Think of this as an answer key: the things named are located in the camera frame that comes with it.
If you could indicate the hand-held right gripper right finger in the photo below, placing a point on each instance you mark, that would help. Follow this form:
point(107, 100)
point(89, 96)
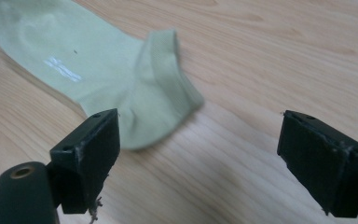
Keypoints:
point(326, 165)

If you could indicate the light green sock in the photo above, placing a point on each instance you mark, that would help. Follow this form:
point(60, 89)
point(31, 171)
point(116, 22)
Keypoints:
point(105, 68)

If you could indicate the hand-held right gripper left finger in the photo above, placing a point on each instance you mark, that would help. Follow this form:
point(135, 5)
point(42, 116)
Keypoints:
point(90, 155)

